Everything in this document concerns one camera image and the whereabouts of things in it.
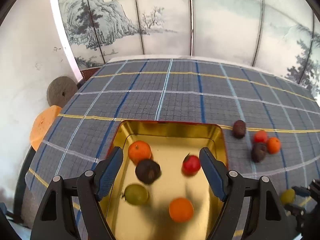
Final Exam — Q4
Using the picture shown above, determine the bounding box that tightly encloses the green tomato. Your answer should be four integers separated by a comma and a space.
279, 188, 296, 206
122, 184, 149, 205

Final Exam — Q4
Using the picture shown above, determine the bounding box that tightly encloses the orange tangerine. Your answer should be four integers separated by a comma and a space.
169, 197, 194, 223
266, 137, 281, 154
128, 140, 152, 165

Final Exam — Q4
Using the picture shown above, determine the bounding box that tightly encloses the dark purple wrinkled fruit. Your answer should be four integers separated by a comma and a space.
251, 142, 267, 163

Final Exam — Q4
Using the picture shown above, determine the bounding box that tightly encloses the green tomato in tray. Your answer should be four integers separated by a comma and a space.
122, 184, 149, 205

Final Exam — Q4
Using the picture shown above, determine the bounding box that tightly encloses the dark purple fruit in tray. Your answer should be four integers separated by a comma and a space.
135, 159, 161, 185

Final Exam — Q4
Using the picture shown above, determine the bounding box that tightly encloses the gold rectangular tin tray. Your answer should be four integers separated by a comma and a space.
100, 120, 227, 239

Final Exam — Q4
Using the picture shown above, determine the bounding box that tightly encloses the small red tomato on cloth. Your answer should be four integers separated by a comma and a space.
253, 130, 268, 144

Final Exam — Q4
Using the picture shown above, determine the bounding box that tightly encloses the blue plaid tablecloth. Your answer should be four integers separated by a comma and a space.
24, 58, 320, 240

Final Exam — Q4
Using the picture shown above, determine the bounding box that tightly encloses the orange plastic stool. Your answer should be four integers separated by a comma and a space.
29, 105, 62, 151

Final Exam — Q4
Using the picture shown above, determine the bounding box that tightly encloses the dark purple fruit far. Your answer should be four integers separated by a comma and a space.
232, 120, 246, 139

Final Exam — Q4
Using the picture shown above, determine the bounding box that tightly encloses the round grey millstone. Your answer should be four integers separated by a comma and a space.
47, 76, 78, 108

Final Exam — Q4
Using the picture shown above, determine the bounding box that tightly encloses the painted landscape folding screen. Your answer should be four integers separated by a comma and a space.
58, 0, 319, 99

